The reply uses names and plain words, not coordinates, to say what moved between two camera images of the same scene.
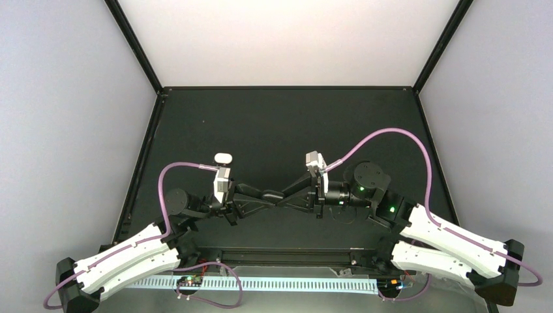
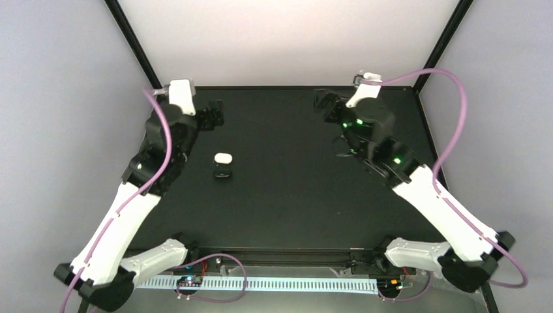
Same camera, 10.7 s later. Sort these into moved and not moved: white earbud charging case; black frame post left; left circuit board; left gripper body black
Moved: left gripper body black
Not moved: black frame post left; white earbud charging case; left circuit board
